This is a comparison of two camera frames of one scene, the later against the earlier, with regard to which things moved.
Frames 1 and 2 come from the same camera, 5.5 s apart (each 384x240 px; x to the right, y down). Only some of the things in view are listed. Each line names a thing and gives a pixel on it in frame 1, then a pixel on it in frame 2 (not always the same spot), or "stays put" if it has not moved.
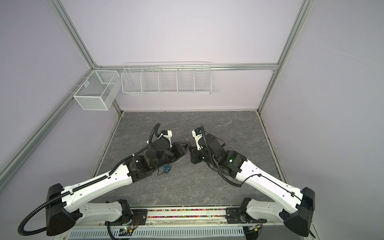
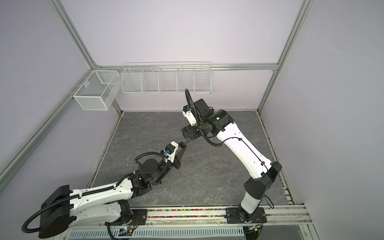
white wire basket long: (166, 77) stays put
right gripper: (195, 152) to (189, 132)
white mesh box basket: (99, 91) stays put
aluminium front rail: (174, 217) stays put
